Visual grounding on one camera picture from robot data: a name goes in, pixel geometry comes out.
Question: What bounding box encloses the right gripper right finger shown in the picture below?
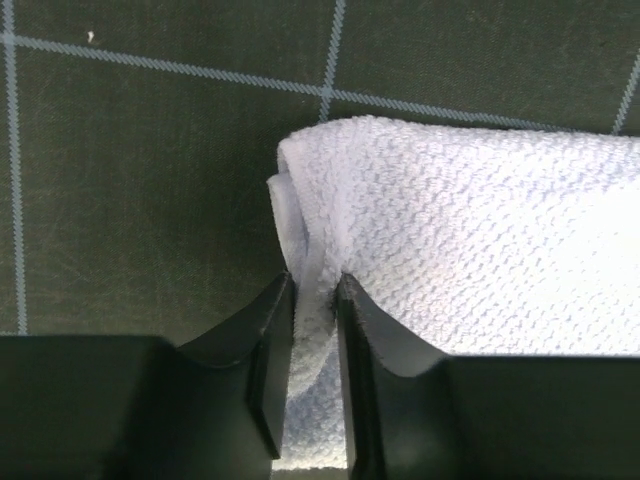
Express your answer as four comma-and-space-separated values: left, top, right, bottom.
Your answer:
335, 275, 639, 479

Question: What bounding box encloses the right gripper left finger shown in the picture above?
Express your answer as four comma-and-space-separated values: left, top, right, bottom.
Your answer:
1, 273, 294, 479

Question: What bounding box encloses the white towel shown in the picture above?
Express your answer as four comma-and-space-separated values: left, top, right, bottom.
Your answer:
268, 116, 639, 471

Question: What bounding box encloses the black grid mat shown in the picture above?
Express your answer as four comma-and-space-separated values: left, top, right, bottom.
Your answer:
1, 1, 639, 340

